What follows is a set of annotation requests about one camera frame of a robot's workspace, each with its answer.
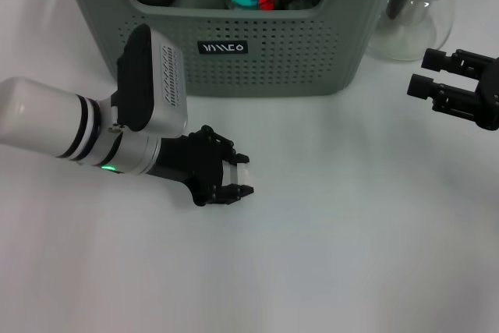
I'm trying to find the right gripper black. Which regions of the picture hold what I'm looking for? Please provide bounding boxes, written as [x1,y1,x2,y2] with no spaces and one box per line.
[406,47,499,132]

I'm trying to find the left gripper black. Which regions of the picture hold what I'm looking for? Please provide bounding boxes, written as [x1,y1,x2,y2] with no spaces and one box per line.
[147,125,255,207]

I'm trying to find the white chunky toy brick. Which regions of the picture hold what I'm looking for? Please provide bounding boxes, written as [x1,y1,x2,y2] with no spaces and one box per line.
[221,162,253,188]

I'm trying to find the grey-green perforated storage bin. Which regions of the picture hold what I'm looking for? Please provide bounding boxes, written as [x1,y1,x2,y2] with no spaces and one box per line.
[52,0,409,98]

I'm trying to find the glass carafe with black lid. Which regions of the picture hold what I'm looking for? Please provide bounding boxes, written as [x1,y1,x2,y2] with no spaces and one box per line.
[366,0,463,62]

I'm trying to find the left wrist camera housing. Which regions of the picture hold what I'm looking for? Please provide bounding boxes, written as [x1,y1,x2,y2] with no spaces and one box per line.
[115,23,189,138]

